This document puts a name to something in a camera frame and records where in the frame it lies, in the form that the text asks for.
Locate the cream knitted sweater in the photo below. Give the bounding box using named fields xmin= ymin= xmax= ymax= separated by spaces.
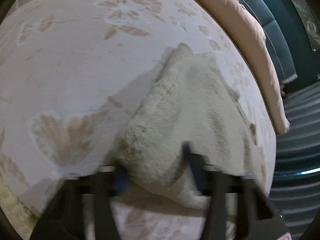
xmin=109 ymin=43 xmax=269 ymax=209

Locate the teal upholstered headboard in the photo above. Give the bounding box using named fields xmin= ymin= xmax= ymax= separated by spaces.
xmin=238 ymin=0 xmax=319 ymax=92

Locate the pink floral bed blanket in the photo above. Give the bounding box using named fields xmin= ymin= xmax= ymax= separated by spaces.
xmin=1 ymin=0 xmax=276 ymax=239

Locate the pink pillow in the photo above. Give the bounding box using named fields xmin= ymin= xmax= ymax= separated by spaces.
xmin=196 ymin=0 xmax=290 ymax=135

